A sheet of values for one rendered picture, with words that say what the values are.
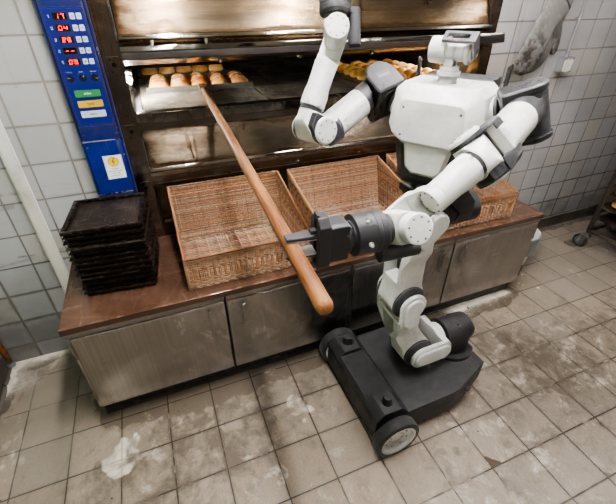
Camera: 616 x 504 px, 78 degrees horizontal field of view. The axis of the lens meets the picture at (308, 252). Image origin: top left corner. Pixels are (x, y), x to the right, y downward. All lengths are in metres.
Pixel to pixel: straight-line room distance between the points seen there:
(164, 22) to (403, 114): 1.03
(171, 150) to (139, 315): 0.75
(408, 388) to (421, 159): 1.03
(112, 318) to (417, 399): 1.28
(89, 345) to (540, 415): 1.97
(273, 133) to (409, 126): 0.93
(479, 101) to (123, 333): 1.46
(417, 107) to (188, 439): 1.58
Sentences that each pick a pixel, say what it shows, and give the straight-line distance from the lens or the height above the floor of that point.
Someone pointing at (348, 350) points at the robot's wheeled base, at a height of 0.21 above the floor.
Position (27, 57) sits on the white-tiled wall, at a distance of 1.84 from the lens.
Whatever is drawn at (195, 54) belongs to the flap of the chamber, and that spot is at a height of 1.41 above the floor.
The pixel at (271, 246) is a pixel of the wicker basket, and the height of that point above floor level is 0.72.
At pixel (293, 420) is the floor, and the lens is 1.87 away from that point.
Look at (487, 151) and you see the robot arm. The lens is 0.92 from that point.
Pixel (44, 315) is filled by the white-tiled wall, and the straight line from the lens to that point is 2.35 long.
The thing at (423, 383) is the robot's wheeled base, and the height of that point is 0.17.
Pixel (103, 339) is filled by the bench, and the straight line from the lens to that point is 1.71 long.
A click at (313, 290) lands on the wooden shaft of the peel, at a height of 1.20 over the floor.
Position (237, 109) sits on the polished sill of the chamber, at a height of 1.16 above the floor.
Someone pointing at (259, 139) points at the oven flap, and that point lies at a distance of 1.94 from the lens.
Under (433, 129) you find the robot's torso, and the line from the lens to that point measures 1.16.
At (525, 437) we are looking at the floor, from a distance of 2.06.
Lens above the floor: 1.59
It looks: 34 degrees down
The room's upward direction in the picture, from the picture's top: straight up
